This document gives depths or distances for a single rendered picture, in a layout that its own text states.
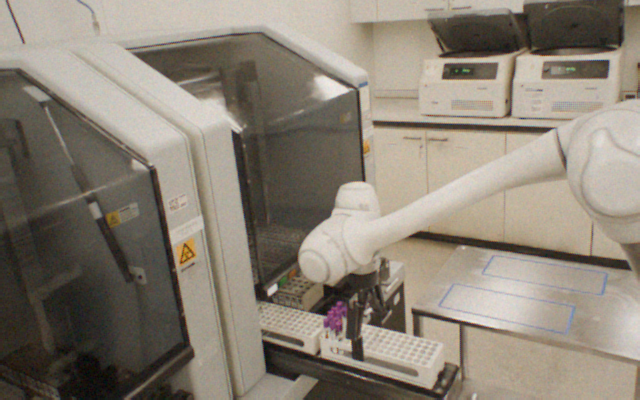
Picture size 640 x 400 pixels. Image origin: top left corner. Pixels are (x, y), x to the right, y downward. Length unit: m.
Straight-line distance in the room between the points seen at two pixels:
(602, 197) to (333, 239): 0.50
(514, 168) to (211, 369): 0.82
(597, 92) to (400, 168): 1.31
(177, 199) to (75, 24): 1.34
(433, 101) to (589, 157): 2.80
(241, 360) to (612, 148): 1.00
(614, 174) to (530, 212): 2.80
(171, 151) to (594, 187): 0.78
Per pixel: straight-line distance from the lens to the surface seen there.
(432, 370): 1.35
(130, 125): 1.19
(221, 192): 1.29
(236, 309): 1.40
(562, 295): 1.74
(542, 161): 1.08
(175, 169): 1.18
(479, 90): 3.50
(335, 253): 1.07
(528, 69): 3.47
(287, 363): 1.53
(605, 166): 0.84
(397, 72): 4.36
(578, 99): 3.41
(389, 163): 3.84
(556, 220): 3.62
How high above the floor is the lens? 1.68
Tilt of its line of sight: 19 degrees down
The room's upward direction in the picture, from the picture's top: 5 degrees counter-clockwise
